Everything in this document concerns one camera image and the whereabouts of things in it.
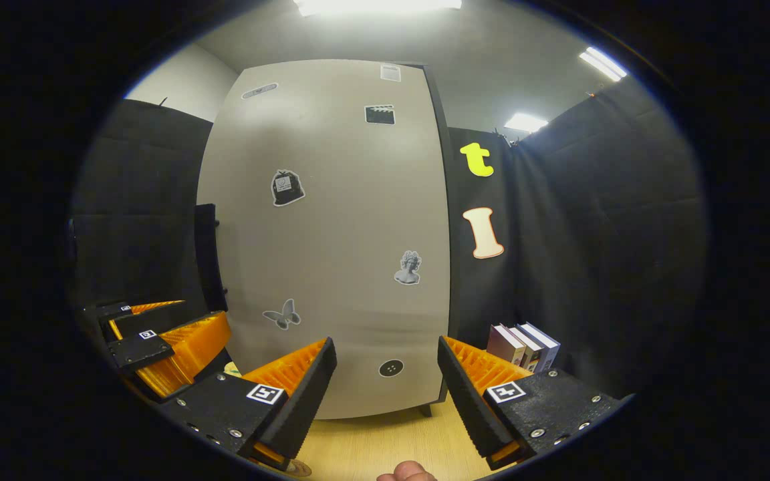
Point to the black backdrop cloth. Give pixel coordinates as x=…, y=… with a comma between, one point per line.
x=625, y=254

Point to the yellow plush toy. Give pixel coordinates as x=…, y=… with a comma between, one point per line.
x=232, y=369

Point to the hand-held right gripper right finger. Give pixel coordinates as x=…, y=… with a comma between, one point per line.
x=465, y=407

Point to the round cork coaster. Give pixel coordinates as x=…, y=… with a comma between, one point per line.
x=299, y=468

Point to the pale purple book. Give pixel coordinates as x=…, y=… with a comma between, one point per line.
x=500, y=342

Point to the long ceiling light strip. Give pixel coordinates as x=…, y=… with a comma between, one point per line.
x=603, y=63

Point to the large ceiling light panel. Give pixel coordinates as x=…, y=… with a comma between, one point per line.
x=378, y=5

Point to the small ceiling light panel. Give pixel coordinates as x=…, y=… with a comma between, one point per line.
x=525, y=122

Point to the grey cabinet door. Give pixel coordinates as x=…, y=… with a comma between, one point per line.
x=331, y=267

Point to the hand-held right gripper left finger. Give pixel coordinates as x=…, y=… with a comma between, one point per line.
x=305, y=407

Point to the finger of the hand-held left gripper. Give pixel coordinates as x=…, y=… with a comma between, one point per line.
x=141, y=351
x=151, y=322

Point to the grey book dark photo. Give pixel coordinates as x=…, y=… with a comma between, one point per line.
x=527, y=351

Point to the blue grey book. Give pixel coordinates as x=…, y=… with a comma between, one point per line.
x=547, y=347

